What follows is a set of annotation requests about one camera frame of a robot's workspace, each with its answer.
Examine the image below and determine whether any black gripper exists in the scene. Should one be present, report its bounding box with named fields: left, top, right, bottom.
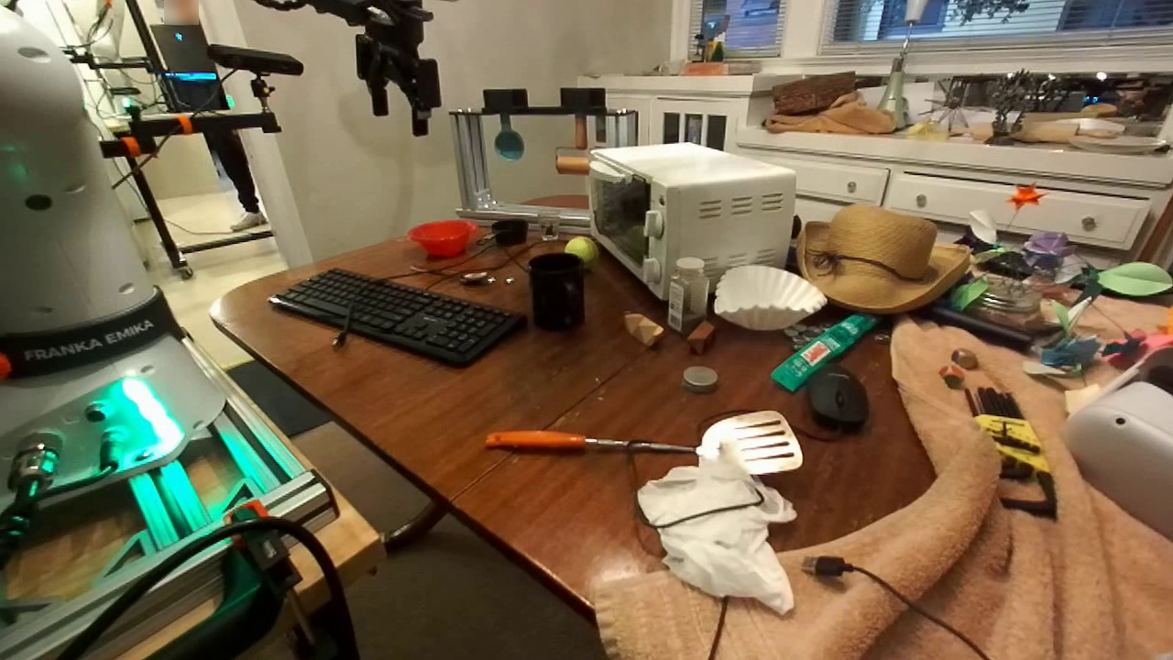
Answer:
left=353, top=16, right=442, bottom=139

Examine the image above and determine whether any grey aluminium stand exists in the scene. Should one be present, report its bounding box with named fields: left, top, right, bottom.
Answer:
left=446, top=86, right=640, bottom=233

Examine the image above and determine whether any teal measuring cup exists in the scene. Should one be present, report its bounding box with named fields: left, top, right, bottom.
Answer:
left=490, top=110, right=527, bottom=165

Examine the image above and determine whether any red plastic bowl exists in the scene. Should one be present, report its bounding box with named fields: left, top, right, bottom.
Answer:
left=407, top=218, right=485, bottom=263

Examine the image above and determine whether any small black bowl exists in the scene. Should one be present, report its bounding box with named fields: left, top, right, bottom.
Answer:
left=488, top=218, right=535, bottom=250

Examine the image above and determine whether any silver metal spoon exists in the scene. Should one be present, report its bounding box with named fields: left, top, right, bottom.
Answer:
left=460, top=260, right=521, bottom=293

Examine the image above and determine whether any black computer keyboard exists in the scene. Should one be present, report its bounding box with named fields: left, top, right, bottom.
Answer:
left=264, top=263, right=532, bottom=370

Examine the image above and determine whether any dark computer monitor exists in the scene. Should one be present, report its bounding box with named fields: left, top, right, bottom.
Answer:
left=143, top=20, right=230, bottom=118

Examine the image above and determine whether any yellow-green tennis ball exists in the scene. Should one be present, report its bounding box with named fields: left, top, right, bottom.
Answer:
left=561, top=233, right=606, bottom=273

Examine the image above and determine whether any black mug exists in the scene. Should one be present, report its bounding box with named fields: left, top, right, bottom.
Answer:
left=526, top=250, right=592, bottom=333

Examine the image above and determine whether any white toaster oven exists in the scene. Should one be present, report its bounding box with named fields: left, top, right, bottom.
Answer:
left=587, top=139, right=802, bottom=305

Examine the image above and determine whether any light wooden block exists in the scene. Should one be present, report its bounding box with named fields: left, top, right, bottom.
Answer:
left=618, top=308, right=670, bottom=351

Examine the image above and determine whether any white pill bottle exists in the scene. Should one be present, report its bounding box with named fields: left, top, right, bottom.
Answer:
left=665, top=255, right=714, bottom=337

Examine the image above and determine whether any brown wooden block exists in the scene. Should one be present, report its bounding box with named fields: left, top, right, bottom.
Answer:
left=682, top=317, right=722, bottom=361

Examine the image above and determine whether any small grey round lid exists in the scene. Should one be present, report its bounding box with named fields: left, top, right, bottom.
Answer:
left=678, top=361, right=726, bottom=400

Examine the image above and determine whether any green rectangular box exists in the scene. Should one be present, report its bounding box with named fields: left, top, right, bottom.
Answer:
left=771, top=308, right=884, bottom=400

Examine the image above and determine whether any woven straw hat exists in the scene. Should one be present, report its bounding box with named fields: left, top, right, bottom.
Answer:
left=792, top=198, right=974, bottom=321

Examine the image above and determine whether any crumpled white cloth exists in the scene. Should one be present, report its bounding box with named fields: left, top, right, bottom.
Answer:
left=632, top=455, right=802, bottom=619

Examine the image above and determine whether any black round disc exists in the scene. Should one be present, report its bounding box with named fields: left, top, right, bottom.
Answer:
left=802, top=368, right=877, bottom=439

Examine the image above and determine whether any white drawer cabinet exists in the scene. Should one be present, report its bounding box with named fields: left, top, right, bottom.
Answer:
left=730, top=124, right=1173, bottom=260

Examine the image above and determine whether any purple plastic object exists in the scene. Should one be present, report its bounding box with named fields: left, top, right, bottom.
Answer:
left=1020, top=227, right=1079, bottom=279

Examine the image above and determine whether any peach terry towel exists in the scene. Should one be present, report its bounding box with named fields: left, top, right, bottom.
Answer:
left=592, top=317, right=1173, bottom=660

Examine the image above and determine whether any yellow and black tool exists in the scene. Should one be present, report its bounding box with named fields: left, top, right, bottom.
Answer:
left=967, top=387, right=1063, bottom=522

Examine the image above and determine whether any green plate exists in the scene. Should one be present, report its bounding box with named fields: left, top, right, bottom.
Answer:
left=1092, top=256, right=1173, bottom=302

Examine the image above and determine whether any white rounded appliance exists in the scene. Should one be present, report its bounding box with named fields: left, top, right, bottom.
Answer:
left=1063, top=373, right=1173, bottom=543

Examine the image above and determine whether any black tripod with camera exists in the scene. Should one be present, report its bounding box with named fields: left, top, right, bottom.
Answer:
left=93, top=0, right=312, bottom=284

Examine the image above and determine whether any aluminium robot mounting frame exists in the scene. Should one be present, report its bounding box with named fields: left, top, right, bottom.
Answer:
left=0, top=346, right=340, bottom=660

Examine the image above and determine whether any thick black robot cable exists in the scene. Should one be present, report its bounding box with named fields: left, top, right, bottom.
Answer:
left=55, top=511, right=368, bottom=660

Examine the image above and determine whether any orange-handled slotted spatula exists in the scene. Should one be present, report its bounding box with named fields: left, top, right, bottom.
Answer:
left=482, top=407, right=809, bottom=482

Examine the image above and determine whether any black USB cable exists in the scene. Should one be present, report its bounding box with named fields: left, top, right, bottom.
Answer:
left=800, top=549, right=998, bottom=660

